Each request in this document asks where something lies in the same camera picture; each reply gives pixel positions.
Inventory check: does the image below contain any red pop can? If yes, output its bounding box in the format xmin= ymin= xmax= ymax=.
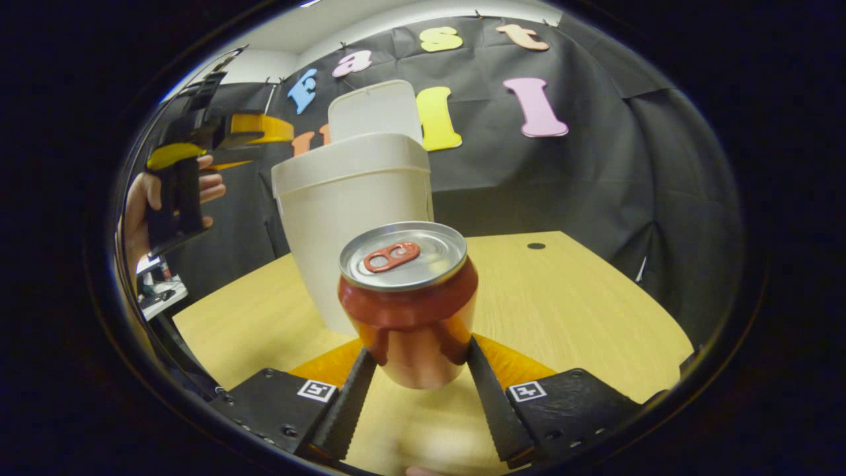
xmin=338 ymin=221 xmax=479 ymax=390

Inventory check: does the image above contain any black backdrop cloth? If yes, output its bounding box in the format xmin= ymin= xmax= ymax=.
xmin=142 ymin=15 xmax=748 ymax=351

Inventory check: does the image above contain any white side table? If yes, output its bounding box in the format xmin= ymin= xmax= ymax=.
xmin=135 ymin=255 xmax=189 ymax=323

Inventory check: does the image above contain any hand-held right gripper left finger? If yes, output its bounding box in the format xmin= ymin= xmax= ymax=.
xmin=210 ymin=338 xmax=379 ymax=463

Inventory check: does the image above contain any wooden desktop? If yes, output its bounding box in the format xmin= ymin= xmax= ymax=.
xmin=172 ymin=230 xmax=695 ymax=476

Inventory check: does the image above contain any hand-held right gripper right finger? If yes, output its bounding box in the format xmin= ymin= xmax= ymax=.
xmin=466 ymin=334 xmax=645 ymax=470

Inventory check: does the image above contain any white desktop garbage bin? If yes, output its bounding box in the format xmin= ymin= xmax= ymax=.
xmin=271 ymin=79 xmax=436 ymax=338

